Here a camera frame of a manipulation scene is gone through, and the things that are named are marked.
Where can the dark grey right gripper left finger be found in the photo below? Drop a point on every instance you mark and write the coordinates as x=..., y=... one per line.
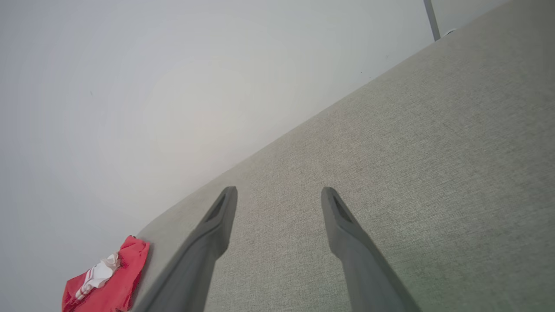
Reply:
x=204, y=255

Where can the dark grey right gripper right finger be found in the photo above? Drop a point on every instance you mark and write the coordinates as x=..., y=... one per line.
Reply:
x=360, y=260

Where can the red Bulls 23 jersey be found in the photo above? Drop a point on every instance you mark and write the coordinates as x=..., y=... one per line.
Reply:
x=117, y=286

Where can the grey fabric sofa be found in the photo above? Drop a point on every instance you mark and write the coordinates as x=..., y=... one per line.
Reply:
x=433, y=173

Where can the grey metal pole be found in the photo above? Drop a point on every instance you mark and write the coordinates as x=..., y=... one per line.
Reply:
x=432, y=19

